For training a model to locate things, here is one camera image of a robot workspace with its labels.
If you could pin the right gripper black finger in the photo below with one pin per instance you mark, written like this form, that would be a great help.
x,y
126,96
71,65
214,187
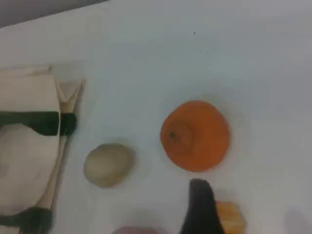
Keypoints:
x,y
201,209

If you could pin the orange toy fruit with stem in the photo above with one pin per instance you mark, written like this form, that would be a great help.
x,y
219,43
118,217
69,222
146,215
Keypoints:
x,y
197,139

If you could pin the ridged golden toy bread loaf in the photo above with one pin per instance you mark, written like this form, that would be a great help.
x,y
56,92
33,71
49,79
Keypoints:
x,y
231,217

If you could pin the pale yellow toy potato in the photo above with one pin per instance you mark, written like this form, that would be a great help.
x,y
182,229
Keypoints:
x,y
107,165

